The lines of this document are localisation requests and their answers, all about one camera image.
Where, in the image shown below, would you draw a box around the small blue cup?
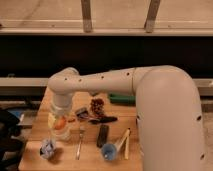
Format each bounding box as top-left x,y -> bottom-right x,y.
101,144 -> 117,161

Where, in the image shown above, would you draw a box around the white paper cup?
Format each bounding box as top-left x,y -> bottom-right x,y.
51,125 -> 71,141

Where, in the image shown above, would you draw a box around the crumpled blue white wrapper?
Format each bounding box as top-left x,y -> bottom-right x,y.
40,139 -> 56,159

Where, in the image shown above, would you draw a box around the small dark packet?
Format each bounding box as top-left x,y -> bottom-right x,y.
75,107 -> 89,120

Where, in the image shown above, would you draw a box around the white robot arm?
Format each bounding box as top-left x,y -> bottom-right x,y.
48,66 -> 205,171

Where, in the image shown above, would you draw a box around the brown pine cone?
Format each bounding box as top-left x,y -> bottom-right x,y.
90,98 -> 104,116

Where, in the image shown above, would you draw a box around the red yellow apple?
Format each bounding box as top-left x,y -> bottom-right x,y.
54,117 -> 66,130

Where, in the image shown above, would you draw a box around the silver fork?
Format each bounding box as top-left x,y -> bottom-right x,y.
76,130 -> 85,160

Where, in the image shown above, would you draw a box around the dark purple eggplant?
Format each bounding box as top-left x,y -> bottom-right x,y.
89,116 -> 118,124

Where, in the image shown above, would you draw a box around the black rectangular bar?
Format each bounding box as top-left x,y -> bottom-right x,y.
96,124 -> 109,148

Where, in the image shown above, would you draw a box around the green rectangular object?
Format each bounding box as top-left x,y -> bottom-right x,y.
108,94 -> 135,104

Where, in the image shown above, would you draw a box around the wooden tongs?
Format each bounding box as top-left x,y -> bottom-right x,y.
115,129 -> 131,160

